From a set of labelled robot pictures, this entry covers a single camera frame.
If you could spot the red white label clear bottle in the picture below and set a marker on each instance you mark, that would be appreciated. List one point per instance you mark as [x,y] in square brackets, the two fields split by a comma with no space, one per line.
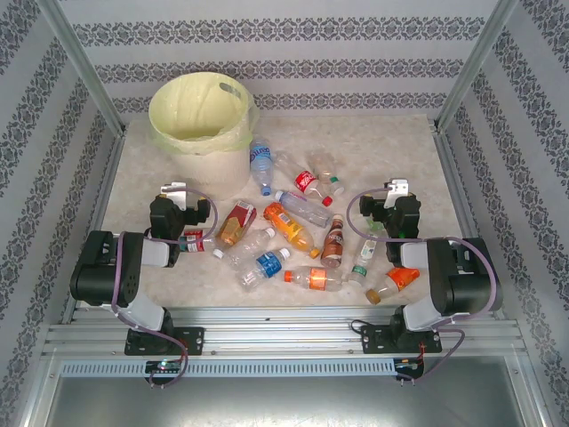
[195,242]

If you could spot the green label clear bottle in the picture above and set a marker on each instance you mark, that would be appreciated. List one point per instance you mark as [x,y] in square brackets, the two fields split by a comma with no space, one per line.
[366,251]

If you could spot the orange bottle gold cap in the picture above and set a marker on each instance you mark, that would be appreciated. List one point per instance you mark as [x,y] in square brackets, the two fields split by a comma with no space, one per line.
[400,278]

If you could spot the red label amber drink bottle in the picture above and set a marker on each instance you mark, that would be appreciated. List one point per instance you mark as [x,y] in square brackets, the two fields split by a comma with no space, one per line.
[235,222]

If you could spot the brown coffee drink bottle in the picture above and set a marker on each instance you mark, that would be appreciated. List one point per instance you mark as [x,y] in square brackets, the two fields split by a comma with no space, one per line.
[333,244]

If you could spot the green-capped clear bottle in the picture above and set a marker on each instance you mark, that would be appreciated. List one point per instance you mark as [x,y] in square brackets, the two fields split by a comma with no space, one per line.
[326,171]

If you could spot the slim clear bottle white cap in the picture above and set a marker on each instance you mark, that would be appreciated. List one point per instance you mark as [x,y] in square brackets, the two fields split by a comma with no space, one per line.
[302,207]

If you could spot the orange label clear bottle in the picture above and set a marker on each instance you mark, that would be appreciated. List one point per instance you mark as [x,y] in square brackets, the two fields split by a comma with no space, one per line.
[318,278]

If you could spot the red label cola bottle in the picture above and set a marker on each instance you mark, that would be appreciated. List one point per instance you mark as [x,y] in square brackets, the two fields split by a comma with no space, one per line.
[306,180]

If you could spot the blue-capped water bottle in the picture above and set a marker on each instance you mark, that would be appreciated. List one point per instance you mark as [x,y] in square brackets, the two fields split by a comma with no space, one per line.
[262,164]

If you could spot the small blue label bottle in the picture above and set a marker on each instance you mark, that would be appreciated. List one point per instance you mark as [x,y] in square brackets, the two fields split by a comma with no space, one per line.
[269,263]

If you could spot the orange juice bottle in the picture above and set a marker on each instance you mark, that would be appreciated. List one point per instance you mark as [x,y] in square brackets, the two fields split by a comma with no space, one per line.
[289,229]

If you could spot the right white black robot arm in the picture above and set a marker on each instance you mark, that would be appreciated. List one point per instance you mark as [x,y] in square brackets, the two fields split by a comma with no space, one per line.
[467,284]

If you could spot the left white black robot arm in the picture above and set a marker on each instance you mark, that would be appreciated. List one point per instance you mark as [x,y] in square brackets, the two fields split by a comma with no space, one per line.
[146,311]

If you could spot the cream plastic bin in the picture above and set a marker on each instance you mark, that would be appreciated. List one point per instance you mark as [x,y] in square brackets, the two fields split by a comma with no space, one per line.
[213,173]

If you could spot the yellow plastic bin liner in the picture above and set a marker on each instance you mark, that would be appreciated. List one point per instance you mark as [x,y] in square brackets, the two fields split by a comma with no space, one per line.
[178,107]

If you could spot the right small circuit board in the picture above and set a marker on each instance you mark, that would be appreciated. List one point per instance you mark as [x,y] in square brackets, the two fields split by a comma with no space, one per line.
[409,364]

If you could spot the small circuit board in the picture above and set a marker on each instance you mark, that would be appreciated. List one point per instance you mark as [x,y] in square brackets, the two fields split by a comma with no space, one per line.
[164,366]
[409,364]

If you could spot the left small circuit board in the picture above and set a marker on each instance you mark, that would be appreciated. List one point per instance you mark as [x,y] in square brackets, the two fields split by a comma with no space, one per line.
[164,366]

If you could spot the grey metal panel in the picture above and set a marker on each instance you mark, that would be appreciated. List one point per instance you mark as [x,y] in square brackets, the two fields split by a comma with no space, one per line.
[284,400]

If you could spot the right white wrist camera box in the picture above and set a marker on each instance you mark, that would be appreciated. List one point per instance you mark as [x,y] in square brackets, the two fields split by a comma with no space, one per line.
[397,193]

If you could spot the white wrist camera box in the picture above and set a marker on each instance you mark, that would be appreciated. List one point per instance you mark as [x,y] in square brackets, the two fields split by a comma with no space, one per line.
[178,191]
[397,193]

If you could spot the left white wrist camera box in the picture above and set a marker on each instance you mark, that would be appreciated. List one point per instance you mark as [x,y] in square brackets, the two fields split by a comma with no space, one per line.
[178,191]

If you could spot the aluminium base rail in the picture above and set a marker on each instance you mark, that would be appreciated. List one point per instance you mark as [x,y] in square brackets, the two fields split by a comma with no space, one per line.
[284,333]

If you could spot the aluminium frame post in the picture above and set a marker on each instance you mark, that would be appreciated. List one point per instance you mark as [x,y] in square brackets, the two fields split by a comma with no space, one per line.
[72,44]
[477,58]

